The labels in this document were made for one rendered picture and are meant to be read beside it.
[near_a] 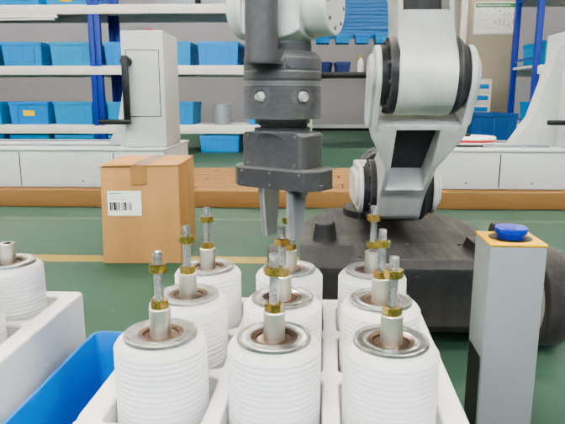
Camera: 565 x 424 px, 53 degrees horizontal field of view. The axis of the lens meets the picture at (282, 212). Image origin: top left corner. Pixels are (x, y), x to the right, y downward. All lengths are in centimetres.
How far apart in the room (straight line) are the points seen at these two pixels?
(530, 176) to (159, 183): 176
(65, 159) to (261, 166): 224
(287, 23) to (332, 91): 834
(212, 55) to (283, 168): 473
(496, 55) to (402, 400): 662
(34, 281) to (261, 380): 46
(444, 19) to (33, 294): 83
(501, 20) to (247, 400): 671
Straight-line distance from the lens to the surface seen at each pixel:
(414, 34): 107
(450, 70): 105
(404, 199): 129
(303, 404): 58
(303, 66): 62
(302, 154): 62
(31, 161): 291
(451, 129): 113
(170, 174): 169
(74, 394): 92
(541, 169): 283
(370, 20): 665
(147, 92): 276
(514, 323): 78
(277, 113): 61
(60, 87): 974
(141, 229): 174
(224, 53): 532
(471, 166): 272
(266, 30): 59
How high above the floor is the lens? 49
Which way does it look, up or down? 11 degrees down
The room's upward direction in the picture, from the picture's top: straight up
